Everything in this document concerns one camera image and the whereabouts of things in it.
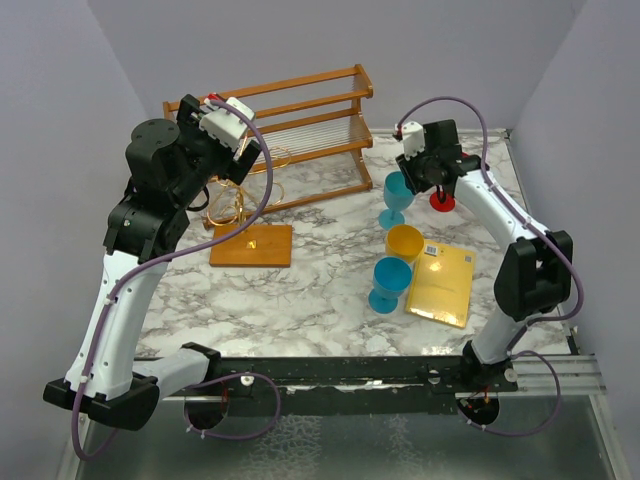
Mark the red goblet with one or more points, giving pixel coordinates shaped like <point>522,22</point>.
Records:
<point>443,199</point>

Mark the wooden two-tier shelf rack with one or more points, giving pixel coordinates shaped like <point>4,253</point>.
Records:
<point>313,118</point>

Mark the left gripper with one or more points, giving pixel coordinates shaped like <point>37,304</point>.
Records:
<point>233,168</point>

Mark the blue goblet front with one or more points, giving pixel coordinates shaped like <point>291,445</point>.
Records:
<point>391,277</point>

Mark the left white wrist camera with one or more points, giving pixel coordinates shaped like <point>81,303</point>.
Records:
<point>223,125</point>

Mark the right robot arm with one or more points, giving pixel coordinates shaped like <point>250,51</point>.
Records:
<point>534,276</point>

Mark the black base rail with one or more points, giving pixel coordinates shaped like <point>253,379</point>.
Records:
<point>329,386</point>

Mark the gold wire wine glass rack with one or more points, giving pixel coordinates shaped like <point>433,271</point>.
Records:
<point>258,246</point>

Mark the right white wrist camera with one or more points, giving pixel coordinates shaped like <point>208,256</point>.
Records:
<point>411,136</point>

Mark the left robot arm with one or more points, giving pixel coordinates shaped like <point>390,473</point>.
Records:
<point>170,163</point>

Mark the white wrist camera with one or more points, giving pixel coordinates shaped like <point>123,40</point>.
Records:
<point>223,125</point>
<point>411,136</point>

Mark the blue goblet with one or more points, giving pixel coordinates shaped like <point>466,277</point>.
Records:
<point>397,198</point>
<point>391,277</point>

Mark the yellow padded envelope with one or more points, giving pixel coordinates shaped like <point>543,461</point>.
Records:
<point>442,283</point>

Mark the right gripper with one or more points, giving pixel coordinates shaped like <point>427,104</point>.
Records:
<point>406,168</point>

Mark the yellow goblet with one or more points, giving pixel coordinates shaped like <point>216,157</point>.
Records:
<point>404,242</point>

